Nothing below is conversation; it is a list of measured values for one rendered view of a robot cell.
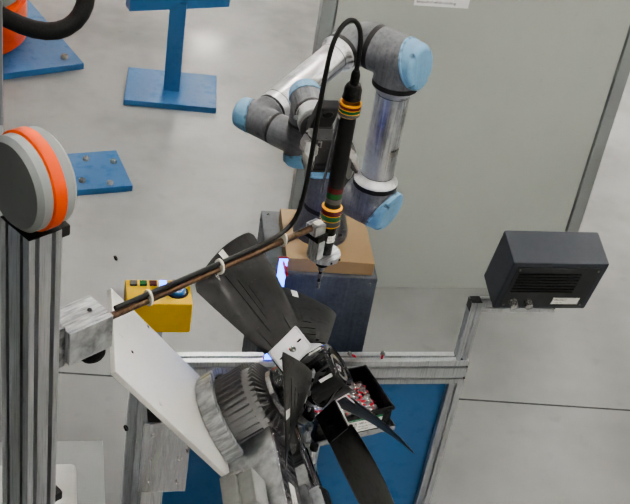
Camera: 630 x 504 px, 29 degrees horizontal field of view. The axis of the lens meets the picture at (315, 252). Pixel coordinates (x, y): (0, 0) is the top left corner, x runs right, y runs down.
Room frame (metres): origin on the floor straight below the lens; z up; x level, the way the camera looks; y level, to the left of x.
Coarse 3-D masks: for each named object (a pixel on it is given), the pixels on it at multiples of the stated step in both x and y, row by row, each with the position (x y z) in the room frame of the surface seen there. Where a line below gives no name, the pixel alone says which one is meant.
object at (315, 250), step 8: (312, 224) 2.03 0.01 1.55; (320, 224) 2.04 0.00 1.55; (312, 232) 2.02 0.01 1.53; (320, 232) 2.03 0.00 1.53; (312, 240) 2.03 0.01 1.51; (320, 240) 2.03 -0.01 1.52; (312, 248) 2.04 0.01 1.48; (320, 248) 2.04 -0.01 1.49; (336, 248) 2.09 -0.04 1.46; (312, 256) 2.04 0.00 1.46; (320, 256) 2.04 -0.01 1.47; (328, 256) 2.06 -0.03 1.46; (336, 256) 2.06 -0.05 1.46; (320, 264) 2.04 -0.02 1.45; (328, 264) 2.04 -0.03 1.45
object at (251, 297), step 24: (240, 240) 2.11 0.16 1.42; (240, 264) 2.06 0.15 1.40; (264, 264) 2.10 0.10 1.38; (216, 288) 1.98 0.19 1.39; (240, 288) 2.01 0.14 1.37; (264, 288) 2.05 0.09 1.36; (240, 312) 1.98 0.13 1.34; (264, 312) 2.00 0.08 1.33; (288, 312) 2.04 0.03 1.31; (264, 336) 1.97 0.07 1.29
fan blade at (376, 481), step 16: (352, 432) 1.87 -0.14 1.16; (336, 448) 1.89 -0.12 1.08; (352, 448) 1.86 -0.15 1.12; (352, 464) 1.86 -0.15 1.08; (368, 464) 1.81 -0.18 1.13; (352, 480) 1.85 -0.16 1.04; (368, 480) 1.81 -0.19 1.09; (384, 480) 1.75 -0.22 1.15; (368, 496) 1.81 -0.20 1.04; (384, 496) 1.75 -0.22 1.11
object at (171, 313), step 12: (132, 288) 2.33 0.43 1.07; (144, 288) 2.34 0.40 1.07; (156, 300) 2.30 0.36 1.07; (168, 300) 2.31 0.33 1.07; (180, 300) 2.32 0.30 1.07; (144, 312) 2.28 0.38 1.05; (156, 312) 2.29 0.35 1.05; (168, 312) 2.30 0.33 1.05; (180, 312) 2.31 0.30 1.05; (156, 324) 2.29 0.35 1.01; (168, 324) 2.30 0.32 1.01; (180, 324) 2.31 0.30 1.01
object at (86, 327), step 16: (80, 304) 1.62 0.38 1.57; (96, 304) 1.63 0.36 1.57; (64, 320) 1.57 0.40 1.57; (80, 320) 1.58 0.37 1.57; (96, 320) 1.58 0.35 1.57; (112, 320) 1.60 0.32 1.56; (64, 336) 1.54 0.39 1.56; (80, 336) 1.55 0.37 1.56; (96, 336) 1.58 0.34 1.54; (64, 352) 1.54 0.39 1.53; (80, 352) 1.55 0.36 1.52; (96, 352) 1.58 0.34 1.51
